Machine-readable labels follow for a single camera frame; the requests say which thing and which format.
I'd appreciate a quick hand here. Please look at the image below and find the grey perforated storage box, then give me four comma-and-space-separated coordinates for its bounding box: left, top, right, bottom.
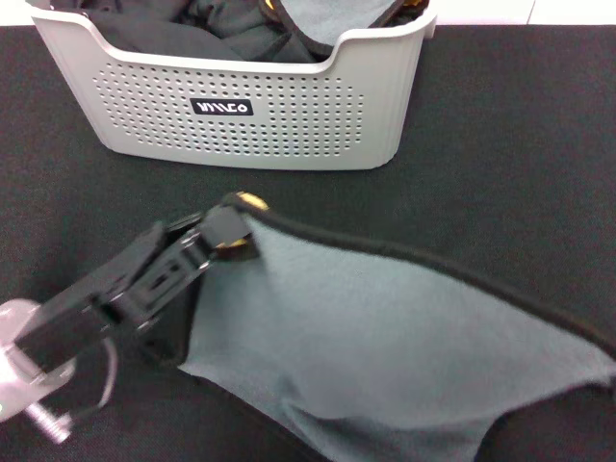
26, 0, 439, 172

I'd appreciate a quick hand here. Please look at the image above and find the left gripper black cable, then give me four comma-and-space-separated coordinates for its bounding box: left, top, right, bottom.
23, 336, 119, 444

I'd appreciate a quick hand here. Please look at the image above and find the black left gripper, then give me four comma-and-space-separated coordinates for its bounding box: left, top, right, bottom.
13, 204, 247, 374

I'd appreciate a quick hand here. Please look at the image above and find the grey yellow towel black trim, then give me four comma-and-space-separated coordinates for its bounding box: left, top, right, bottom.
257, 0, 429, 49
139, 191, 616, 462

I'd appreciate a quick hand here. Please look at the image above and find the black cloth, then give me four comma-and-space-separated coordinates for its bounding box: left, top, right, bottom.
50, 0, 319, 64

